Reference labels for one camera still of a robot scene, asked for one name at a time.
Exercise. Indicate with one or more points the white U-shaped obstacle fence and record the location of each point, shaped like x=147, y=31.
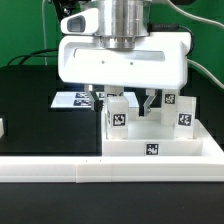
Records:
x=199, y=159

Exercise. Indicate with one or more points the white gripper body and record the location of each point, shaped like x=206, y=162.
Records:
x=158, y=61

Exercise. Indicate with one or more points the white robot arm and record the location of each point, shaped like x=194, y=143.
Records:
x=112, y=43

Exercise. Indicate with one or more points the black camera stand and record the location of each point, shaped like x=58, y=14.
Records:
x=66, y=7

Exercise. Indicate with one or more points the white marker sheet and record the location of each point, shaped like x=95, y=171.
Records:
x=81, y=100

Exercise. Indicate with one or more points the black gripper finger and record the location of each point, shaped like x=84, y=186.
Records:
x=145, y=98
x=96, y=103

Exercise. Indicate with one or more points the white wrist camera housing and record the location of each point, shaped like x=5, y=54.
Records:
x=83, y=23

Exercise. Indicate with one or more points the white square tabletop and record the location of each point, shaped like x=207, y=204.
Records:
x=148, y=137

